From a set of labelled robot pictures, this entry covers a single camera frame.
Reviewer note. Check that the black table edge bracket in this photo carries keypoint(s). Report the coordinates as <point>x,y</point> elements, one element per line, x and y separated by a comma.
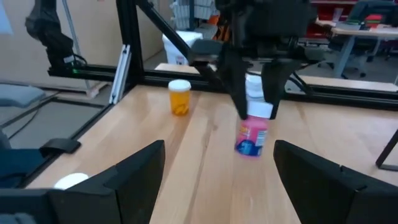
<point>59,145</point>

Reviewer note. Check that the white plastic bucket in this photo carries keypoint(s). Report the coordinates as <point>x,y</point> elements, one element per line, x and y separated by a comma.
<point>177,49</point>

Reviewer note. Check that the beige cardboard partition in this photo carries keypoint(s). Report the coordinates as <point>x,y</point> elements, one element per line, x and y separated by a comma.
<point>93,31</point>

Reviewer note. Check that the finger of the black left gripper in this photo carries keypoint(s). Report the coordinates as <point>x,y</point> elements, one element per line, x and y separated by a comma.
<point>236,81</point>
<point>275,77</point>

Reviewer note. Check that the silver aluminium profile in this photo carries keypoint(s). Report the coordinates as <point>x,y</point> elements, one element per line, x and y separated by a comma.
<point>121,71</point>

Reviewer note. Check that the wooden desk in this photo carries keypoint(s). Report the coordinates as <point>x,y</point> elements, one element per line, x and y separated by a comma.
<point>357,32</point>

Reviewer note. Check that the pink bottle white cap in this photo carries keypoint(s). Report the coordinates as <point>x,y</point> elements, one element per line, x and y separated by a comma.
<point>252,137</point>

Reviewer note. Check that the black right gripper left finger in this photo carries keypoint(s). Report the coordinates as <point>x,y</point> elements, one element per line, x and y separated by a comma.
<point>124,193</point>

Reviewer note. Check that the orange pill vial white cap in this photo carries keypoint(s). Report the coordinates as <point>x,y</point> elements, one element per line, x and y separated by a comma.
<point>70,180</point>
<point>179,99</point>

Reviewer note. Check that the storage cart with boxes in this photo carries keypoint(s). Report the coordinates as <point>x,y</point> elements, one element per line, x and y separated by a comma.
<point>192,12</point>

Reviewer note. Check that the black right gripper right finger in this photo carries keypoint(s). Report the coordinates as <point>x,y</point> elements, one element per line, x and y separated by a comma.
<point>329,196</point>

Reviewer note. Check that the grey padded seat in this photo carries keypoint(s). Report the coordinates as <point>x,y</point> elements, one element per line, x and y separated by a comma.
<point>18,95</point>

